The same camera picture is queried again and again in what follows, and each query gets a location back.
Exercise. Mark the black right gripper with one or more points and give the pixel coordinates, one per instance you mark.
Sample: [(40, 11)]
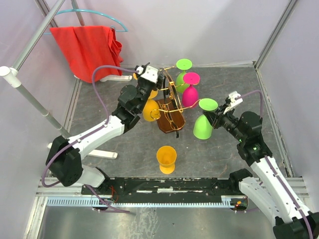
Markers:
[(215, 117)]

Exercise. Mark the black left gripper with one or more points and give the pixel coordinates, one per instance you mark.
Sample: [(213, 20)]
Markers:
[(160, 82)]

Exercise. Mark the pink plastic wine glass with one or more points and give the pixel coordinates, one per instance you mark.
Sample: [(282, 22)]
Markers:
[(190, 95)]

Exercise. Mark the green plastic wine glass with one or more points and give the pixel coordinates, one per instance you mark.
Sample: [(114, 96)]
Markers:
[(183, 65)]

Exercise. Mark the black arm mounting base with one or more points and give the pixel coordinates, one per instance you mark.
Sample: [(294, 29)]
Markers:
[(168, 190)]

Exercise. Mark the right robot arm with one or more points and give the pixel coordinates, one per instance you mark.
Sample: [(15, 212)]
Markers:
[(275, 198)]

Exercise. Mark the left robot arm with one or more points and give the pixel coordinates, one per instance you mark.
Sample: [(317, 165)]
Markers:
[(65, 156)]

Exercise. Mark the white drying rack stand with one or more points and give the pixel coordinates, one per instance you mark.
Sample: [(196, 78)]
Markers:
[(24, 132)]

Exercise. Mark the red cloth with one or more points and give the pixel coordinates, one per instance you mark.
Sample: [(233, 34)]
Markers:
[(87, 48)]

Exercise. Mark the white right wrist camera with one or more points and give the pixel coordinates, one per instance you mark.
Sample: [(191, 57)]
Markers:
[(232, 101)]

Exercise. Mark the gold wire wine glass rack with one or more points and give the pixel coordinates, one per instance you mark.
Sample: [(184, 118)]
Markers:
[(170, 106)]

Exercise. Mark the aluminium frame post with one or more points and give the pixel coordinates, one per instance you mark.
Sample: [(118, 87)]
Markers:
[(275, 33)]

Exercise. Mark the teal wire hanger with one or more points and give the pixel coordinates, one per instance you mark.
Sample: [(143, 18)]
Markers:
[(88, 17)]

